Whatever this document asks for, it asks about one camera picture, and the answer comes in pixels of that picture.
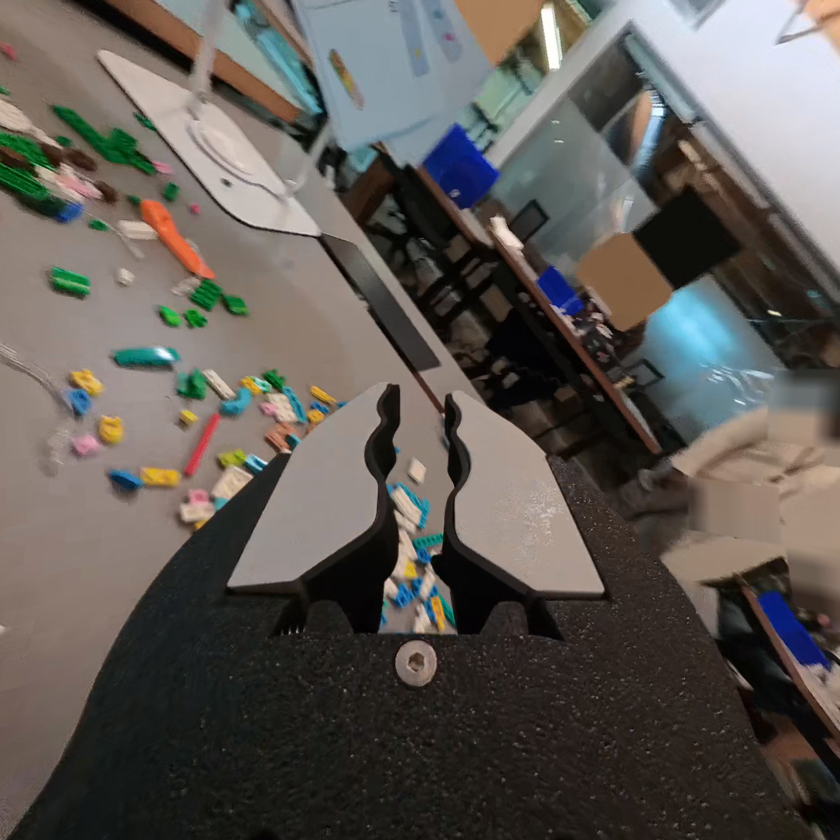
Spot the long green lego plate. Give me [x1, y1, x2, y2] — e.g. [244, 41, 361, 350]
[51, 105, 155, 175]

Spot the small black monitor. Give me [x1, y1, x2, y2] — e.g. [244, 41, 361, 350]
[508, 200, 549, 240]

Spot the open light blue booklet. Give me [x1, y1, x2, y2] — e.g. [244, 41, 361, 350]
[292, 0, 493, 152]

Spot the red lego rod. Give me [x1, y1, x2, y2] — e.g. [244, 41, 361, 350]
[184, 412, 222, 478]

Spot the teal curved lego piece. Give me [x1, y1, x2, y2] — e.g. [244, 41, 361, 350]
[112, 346, 181, 368]

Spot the pile of mixed lego pieces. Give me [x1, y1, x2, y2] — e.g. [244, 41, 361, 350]
[66, 364, 457, 634]

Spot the white lamp base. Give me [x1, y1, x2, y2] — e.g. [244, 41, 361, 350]
[96, 0, 324, 238]

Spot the large blue plastic bin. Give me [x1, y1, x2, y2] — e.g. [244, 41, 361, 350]
[423, 125, 500, 207]

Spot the black table cable cover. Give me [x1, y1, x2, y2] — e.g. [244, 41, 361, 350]
[320, 233, 442, 371]

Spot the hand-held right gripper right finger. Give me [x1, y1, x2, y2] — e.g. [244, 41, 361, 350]
[433, 391, 605, 634]

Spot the orange brick separator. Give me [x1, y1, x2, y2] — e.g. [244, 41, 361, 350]
[140, 199, 216, 280]

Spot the wooden office table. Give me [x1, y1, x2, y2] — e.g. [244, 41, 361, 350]
[489, 223, 664, 457]
[742, 584, 840, 742]

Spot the clear curved lego piece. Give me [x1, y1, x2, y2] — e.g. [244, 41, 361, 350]
[0, 341, 76, 473]

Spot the black wall panel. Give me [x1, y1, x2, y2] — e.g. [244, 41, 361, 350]
[633, 187, 742, 290]

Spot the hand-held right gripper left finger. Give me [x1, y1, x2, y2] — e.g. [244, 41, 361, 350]
[226, 382, 401, 632]

